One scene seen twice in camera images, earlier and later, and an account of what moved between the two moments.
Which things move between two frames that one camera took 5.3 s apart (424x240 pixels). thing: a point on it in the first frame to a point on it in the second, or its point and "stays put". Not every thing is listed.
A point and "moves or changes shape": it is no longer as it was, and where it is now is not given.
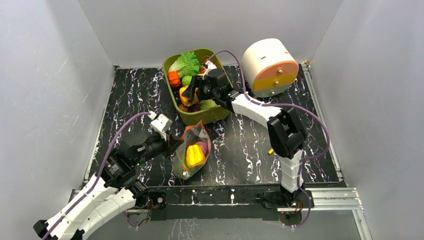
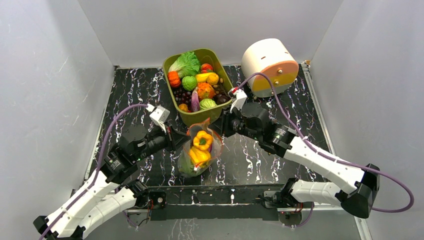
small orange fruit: [183, 107] stays put
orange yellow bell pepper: [186, 101] to [203, 140]
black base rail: [216, 201] stays put
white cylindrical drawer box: [269, 67] stays put
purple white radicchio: [196, 106] stays put
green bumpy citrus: [186, 80] stays put
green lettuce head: [187, 64] stays put
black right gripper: [198, 88] to [226, 123]
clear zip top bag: [194, 149] moves or changes shape
